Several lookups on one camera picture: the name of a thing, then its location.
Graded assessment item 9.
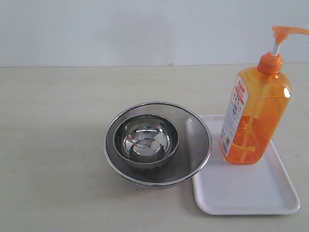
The stainless steel mesh strainer bowl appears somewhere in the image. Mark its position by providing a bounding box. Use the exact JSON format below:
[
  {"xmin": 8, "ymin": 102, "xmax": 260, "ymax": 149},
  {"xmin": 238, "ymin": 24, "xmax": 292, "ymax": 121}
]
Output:
[{"xmin": 103, "ymin": 101, "xmax": 212, "ymax": 189}]

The orange pump soap bottle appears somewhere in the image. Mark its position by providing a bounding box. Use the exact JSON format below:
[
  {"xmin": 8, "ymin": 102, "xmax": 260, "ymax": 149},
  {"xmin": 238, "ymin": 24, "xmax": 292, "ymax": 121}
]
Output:
[{"xmin": 220, "ymin": 26, "xmax": 309, "ymax": 165}]

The small stainless steel bowl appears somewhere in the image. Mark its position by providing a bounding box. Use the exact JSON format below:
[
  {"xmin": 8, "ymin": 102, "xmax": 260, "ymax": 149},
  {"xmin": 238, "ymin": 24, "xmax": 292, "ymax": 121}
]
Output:
[{"xmin": 113, "ymin": 114, "xmax": 180, "ymax": 170}]

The white plastic tray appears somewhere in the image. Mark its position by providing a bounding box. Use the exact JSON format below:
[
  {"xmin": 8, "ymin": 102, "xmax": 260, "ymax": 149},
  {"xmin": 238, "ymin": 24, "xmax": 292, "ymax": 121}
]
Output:
[{"xmin": 193, "ymin": 115, "xmax": 300, "ymax": 215}]

